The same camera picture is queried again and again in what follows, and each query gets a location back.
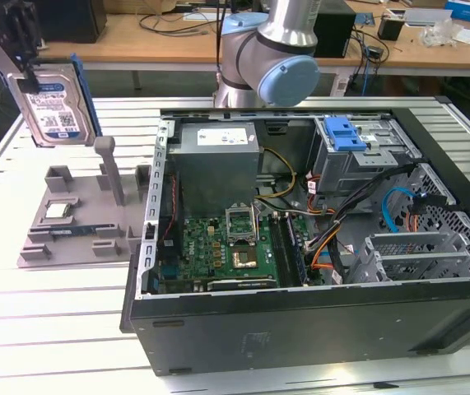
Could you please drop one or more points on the hard disk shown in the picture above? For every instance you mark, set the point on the hard disk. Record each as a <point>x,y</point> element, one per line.
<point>57,107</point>

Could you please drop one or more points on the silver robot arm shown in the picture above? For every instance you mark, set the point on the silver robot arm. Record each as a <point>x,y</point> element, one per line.
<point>259,53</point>

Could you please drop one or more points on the large black box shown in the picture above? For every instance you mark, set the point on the large black box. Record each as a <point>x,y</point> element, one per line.
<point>74,20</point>

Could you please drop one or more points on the wooden workbench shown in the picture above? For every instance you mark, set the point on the wooden workbench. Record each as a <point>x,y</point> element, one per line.
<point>115,45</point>

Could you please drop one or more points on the silver CPU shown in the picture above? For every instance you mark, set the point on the silver CPU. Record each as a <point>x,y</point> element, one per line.
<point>57,210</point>

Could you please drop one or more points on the grey parts rack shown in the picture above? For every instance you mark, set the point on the grey parts rack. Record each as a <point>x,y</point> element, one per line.
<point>86,205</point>

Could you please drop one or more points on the blue RAM stick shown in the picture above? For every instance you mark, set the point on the blue RAM stick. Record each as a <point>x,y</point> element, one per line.
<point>78,230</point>

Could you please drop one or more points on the grey power supply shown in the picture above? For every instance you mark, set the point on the grey power supply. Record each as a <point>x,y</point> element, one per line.
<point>214,173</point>

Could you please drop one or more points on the green motherboard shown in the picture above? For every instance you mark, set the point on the green motherboard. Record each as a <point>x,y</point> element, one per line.
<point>206,247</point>

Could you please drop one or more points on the black tower computer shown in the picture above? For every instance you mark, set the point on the black tower computer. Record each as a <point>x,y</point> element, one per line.
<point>333,37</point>

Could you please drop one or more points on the CPU socket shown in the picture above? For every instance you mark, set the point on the CPU socket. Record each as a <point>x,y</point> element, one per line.
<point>243,258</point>

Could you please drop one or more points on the blue drive latch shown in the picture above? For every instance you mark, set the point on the blue drive latch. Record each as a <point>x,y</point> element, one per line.
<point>343,133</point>

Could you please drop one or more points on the black graphics card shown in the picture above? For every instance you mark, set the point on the black graphics card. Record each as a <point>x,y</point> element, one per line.
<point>243,284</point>

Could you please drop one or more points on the black RAM slot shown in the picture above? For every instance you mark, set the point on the black RAM slot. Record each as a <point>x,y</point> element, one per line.
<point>280,255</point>

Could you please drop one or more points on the grey optical drive cage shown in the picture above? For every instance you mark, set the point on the grey optical drive cage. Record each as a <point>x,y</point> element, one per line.
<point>341,168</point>

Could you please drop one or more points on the small black adapter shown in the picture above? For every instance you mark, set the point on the small black adapter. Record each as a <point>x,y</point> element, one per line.
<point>373,52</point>

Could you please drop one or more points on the installed RAM stick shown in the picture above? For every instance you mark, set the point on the installed RAM stick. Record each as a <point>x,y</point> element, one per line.
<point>296,251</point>

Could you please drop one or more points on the small black box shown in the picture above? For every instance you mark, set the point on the small black box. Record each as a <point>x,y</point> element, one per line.
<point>390,29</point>

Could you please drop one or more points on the flat grey device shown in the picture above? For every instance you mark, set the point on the flat grey device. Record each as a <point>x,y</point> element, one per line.
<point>428,16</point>

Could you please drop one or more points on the black PC case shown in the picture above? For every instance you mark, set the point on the black PC case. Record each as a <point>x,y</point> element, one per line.
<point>300,329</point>

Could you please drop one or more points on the clear plastic bags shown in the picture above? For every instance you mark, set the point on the clear plastic bags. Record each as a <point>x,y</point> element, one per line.
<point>436,33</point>

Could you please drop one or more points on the black power connector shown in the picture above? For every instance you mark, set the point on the black power connector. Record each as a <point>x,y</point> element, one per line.
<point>432,201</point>

